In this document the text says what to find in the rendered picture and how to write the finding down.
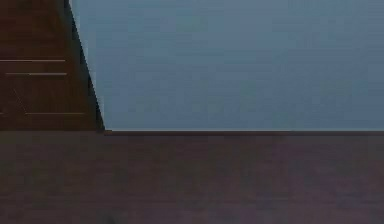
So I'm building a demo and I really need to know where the dark brown wooden cupboard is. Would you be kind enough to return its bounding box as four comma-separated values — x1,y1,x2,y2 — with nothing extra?
0,0,106,132

